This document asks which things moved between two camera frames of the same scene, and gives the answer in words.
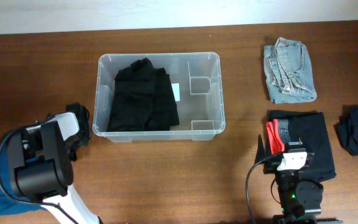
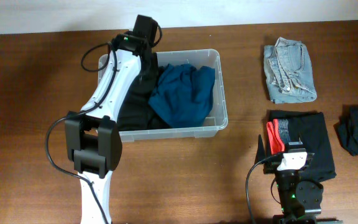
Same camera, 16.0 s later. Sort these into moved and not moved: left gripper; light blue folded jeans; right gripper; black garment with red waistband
Moved: left gripper
Not moved: black garment with red waistband; right gripper; light blue folded jeans
